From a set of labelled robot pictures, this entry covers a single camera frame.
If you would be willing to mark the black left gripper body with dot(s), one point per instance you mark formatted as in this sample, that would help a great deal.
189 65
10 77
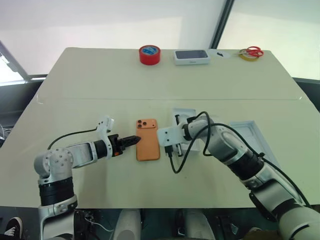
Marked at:
115 144

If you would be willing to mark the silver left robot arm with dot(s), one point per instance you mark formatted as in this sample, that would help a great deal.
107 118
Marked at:
60 160

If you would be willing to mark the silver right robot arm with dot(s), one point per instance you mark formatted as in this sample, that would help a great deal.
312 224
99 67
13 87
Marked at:
240 155

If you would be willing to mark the white phone box base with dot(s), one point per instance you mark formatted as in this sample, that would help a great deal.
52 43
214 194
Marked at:
191 147

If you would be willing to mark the closed white phone box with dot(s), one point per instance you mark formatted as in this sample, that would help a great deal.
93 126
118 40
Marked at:
192 57

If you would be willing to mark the white phone box lid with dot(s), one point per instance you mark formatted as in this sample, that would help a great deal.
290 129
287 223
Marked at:
252 130

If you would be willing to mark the orange smartphone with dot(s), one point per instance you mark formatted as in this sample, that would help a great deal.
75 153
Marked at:
147 141

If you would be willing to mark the red tape roll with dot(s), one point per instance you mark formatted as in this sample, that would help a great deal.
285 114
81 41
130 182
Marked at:
149 56

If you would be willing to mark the small black screw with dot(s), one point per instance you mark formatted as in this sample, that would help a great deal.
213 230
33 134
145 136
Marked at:
220 53

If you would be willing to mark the white rounded robot leg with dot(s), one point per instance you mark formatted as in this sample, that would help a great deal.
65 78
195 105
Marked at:
198 225
130 225

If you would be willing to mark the yellow tape roll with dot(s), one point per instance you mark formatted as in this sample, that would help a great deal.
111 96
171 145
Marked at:
246 57

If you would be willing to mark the black and white shoe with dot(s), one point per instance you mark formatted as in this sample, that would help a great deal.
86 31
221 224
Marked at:
13 225

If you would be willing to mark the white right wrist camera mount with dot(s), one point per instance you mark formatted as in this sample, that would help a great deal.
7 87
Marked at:
170 136

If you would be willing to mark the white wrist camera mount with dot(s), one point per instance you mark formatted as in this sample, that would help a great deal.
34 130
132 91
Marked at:
104 127
170 136

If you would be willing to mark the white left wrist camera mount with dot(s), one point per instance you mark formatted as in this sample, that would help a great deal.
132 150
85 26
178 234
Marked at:
104 127

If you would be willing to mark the dark window frame post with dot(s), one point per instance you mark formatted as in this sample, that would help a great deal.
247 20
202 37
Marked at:
222 25

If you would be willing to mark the grey slanted frame bar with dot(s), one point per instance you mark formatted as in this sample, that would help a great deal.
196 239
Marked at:
13 62

